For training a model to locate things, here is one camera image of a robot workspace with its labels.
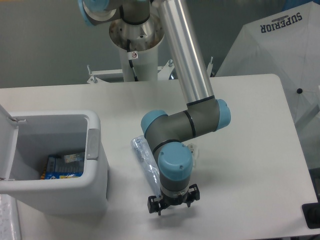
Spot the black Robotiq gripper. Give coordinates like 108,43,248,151
147,183,200,216

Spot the crushed clear plastic bottle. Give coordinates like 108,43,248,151
130,135,161,197

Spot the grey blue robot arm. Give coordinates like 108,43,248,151
78,0,231,213

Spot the white plastic trash can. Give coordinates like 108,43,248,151
0,108,109,215

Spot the crumpled white paper wrapper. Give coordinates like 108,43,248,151
185,143,200,168

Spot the blue snack package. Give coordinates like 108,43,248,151
40,152,85,180

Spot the black device at edge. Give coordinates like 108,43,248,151
302,202,320,229

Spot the white Superior umbrella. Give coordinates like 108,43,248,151
214,1,320,151

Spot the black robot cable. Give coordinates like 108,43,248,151
126,38,139,82

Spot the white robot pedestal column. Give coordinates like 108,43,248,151
109,14,164,82

